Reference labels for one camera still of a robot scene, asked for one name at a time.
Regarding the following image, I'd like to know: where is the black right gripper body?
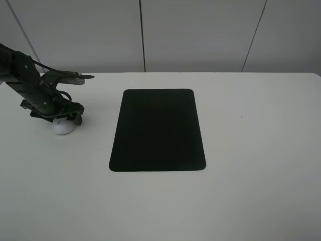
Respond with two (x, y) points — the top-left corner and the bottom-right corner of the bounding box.
(5, 51), (84, 119)

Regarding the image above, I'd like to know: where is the white computer mouse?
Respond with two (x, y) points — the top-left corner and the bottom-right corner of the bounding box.
(52, 117), (76, 135)

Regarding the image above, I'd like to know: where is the black mouse pad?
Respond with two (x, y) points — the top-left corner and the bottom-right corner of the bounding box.
(109, 89), (206, 172)

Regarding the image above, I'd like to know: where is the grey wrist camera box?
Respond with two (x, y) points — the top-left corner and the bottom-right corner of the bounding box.
(42, 71), (95, 86)

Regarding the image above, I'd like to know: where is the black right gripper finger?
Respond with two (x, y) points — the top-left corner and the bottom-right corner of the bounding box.
(41, 116), (54, 123)
(74, 113), (82, 126)

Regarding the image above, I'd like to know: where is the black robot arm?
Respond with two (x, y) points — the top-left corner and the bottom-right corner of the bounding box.
(1, 45), (86, 126)

